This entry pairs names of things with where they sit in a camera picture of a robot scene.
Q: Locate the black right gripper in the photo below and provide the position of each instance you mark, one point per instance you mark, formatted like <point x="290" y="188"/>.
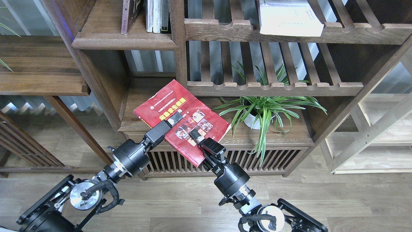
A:
<point x="213" y="151"/>

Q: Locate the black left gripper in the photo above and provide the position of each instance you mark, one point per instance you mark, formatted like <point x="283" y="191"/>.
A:
<point x="156" y="135"/>

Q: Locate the red book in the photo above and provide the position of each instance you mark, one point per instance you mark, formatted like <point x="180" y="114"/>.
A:
<point x="196" y="116"/>

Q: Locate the dark maroon book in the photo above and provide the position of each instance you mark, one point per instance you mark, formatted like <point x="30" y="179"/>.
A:
<point x="130" y="11"/>

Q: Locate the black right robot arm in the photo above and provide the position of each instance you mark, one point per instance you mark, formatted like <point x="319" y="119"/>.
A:
<point x="231" y="181"/>

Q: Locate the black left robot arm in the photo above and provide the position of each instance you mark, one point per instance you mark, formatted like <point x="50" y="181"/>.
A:
<point x="98" y="194"/>

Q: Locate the white book on top shelf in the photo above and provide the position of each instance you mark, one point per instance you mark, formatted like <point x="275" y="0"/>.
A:
<point x="288" y="18"/>

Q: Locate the light wooden shelf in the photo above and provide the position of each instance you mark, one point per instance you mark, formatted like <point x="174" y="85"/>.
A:
<point x="381" y="140"/>

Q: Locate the green spider plant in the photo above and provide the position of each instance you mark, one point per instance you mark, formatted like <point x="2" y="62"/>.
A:
<point x="267" y="110"/>

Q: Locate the dark wooden bookshelf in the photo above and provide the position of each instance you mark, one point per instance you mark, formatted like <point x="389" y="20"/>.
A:
<point x="222" y="53"/>

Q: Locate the white upright book left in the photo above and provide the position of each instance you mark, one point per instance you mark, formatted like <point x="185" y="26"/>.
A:
<point x="149" y="15"/>

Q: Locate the white upright book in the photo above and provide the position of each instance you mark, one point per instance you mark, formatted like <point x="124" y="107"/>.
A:
<point x="149" y="15"/>
<point x="157" y="6"/>

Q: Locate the dark green upright book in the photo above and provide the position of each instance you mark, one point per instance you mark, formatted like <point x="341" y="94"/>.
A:
<point x="165" y="19"/>

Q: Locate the white upright book middle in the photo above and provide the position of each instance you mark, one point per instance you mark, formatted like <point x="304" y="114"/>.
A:
<point x="157" y="6"/>

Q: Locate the dark wooden side table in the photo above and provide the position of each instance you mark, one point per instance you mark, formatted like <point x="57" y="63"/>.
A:
<point x="43" y="66"/>

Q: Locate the dark wooden slatted rack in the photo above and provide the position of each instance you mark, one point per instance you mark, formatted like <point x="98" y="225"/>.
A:
<point x="27" y="148"/>

